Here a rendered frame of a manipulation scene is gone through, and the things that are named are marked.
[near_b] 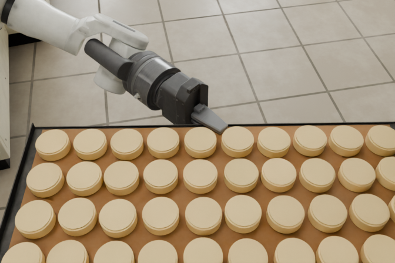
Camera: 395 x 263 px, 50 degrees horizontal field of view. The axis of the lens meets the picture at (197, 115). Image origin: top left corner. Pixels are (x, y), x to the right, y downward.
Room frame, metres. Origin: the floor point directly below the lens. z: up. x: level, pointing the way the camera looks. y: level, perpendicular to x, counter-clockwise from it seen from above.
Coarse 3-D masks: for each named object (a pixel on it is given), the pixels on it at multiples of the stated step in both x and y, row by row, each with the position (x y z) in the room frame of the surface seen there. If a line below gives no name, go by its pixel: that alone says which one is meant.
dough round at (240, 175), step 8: (232, 160) 0.36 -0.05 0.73; (240, 160) 0.36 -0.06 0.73; (248, 160) 0.36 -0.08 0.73; (232, 168) 0.35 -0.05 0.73; (240, 168) 0.35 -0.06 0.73; (248, 168) 0.35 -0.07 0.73; (256, 168) 0.35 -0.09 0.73; (224, 176) 0.34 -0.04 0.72; (232, 176) 0.33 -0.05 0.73; (240, 176) 0.33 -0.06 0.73; (248, 176) 0.33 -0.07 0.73; (256, 176) 0.33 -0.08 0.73; (232, 184) 0.32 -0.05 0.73; (240, 184) 0.32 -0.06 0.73; (248, 184) 0.32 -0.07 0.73; (240, 192) 0.32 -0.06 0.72
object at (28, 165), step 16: (32, 128) 0.43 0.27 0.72; (48, 128) 0.44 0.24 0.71; (64, 128) 0.44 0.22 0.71; (80, 128) 0.44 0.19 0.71; (96, 128) 0.44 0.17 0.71; (112, 128) 0.44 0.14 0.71; (128, 128) 0.44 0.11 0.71; (32, 144) 0.41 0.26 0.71; (32, 160) 0.37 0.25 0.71; (16, 176) 0.34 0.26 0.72; (16, 192) 0.32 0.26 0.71; (16, 208) 0.29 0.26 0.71; (0, 240) 0.24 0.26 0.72; (0, 256) 0.22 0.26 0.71
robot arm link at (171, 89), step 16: (144, 64) 0.55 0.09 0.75; (160, 64) 0.55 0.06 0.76; (144, 80) 0.52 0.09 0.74; (160, 80) 0.52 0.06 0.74; (176, 80) 0.51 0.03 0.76; (192, 80) 0.49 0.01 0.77; (144, 96) 0.50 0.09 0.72; (160, 96) 0.49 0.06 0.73; (176, 96) 0.47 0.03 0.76; (192, 96) 0.47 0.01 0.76; (176, 112) 0.47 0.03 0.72; (192, 112) 0.46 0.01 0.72
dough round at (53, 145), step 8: (40, 136) 0.41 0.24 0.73; (48, 136) 0.41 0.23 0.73; (56, 136) 0.41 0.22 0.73; (64, 136) 0.41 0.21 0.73; (40, 144) 0.39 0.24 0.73; (48, 144) 0.39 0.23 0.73; (56, 144) 0.39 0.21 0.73; (64, 144) 0.39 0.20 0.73; (40, 152) 0.38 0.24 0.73; (48, 152) 0.37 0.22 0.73; (56, 152) 0.38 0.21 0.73; (64, 152) 0.38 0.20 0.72; (48, 160) 0.37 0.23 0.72
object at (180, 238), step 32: (192, 128) 0.44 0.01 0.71; (256, 128) 0.44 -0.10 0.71; (288, 128) 0.44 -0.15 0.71; (320, 128) 0.44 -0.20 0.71; (64, 160) 0.37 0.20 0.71; (96, 160) 0.37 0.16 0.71; (128, 160) 0.37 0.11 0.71; (192, 160) 0.37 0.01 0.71; (224, 160) 0.37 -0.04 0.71; (256, 160) 0.37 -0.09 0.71; (288, 160) 0.37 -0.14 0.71; (64, 192) 0.32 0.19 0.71; (96, 192) 0.32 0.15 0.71; (224, 192) 0.32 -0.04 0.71; (256, 192) 0.32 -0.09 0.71; (288, 192) 0.32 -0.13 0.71; (352, 192) 0.32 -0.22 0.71; (384, 192) 0.32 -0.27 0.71; (96, 224) 0.27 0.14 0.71; (224, 224) 0.27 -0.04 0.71; (352, 224) 0.27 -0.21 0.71; (224, 256) 0.22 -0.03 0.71
